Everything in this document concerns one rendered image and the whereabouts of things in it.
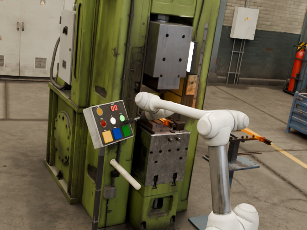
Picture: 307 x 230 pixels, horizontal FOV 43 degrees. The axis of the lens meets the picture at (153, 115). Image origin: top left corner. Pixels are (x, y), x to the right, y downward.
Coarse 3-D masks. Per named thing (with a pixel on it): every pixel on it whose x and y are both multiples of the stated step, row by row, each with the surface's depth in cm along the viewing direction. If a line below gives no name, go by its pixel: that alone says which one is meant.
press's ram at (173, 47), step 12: (156, 24) 290; (168, 24) 293; (180, 24) 311; (156, 36) 291; (168, 36) 293; (180, 36) 298; (156, 48) 292; (168, 48) 296; (180, 48) 302; (156, 60) 294; (168, 60) 300; (180, 60) 306; (144, 72) 309; (156, 72) 298; (168, 72) 303; (180, 72) 309
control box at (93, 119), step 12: (96, 108) 265; (108, 108) 274; (120, 108) 283; (96, 120) 262; (108, 120) 271; (120, 120) 280; (96, 132) 261; (132, 132) 287; (96, 144) 263; (108, 144) 265
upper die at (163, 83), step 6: (144, 78) 320; (150, 78) 311; (156, 78) 303; (162, 78) 302; (168, 78) 305; (174, 78) 308; (150, 84) 312; (156, 84) 304; (162, 84) 304; (168, 84) 307; (174, 84) 310
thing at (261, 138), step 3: (243, 129) 340; (246, 129) 341; (246, 132) 337; (249, 132) 334; (252, 132) 334; (252, 135) 331; (255, 135) 328; (258, 135) 329; (258, 138) 325; (261, 138) 322; (264, 138) 321; (264, 141) 321; (267, 141) 318; (270, 141) 316; (267, 144) 317; (270, 144) 317
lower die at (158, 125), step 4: (140, 108) 348; (140, 112) 337; (140, 120) 329; (148, 120) 320; (152, 120) 320; (156, 120) 319; (160, 120) 319; (148, 124) 317; (152, 124) 312; (156, 124) 314; (160, 124) 315; (152, 128) 312; (156, 128) 314; (160, 128) 316; (164, 128) 319; (168, 128) 320; (172, 128) 323
